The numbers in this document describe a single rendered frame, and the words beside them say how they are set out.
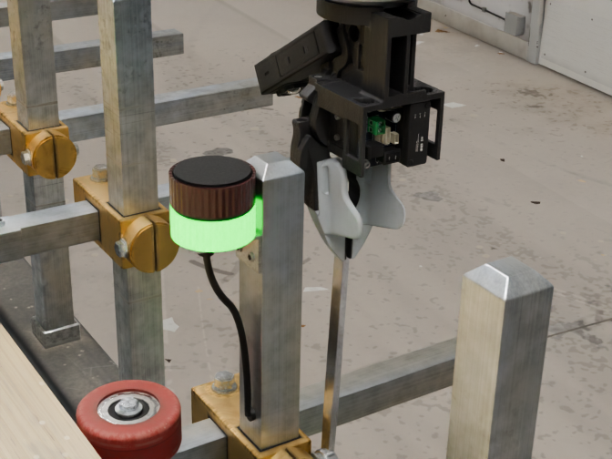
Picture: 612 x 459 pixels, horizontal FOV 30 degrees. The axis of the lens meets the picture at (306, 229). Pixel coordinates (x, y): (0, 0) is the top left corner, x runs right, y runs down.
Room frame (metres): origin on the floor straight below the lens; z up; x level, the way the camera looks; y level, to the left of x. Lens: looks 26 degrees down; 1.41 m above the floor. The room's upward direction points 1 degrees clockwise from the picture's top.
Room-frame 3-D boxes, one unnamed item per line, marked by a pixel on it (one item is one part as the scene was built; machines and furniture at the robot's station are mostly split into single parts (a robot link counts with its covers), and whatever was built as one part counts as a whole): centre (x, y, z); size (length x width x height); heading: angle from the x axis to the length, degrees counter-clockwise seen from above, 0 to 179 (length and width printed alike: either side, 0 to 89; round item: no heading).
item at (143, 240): (0.98, 0.17, 0.95); 0.13 x 0.06 x 0.05; 33
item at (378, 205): (0.80, -0.06, 1.05); 0.06 x 0.03 x 0.09; 33
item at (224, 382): (0.82, 0.07, 0.88); 0.02 x 0.02 x 0.01
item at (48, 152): (1.19, 0.31, 0.95); 0.13 x 0.06 x 0.05; 33
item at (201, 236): (0.73, 0.07, 1.07); 0.06 x 0.06 x 0.02
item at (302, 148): (0.80, -0.01, 1.10); 0.05 x 0.02 x 0.09; 123
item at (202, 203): (0.73, 0.07, 1.10); 0.06 x 0.06 x 0.02
